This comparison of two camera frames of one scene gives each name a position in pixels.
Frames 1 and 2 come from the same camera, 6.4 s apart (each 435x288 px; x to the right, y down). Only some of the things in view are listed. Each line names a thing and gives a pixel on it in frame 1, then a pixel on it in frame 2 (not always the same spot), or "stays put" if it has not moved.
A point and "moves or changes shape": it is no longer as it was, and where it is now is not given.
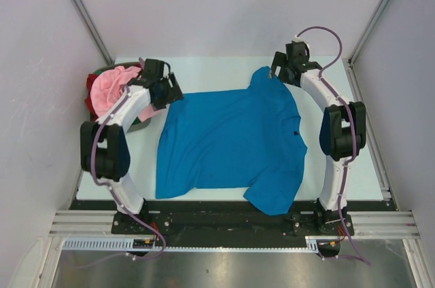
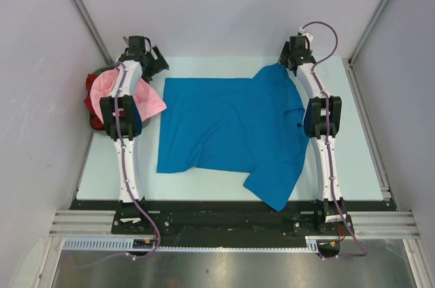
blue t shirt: (249, 138) moves or changes shape
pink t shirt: (106, 87) stays put
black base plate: (230, 219) stays put
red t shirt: (88, 100) stays put
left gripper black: (175, 92) to (158, 64)
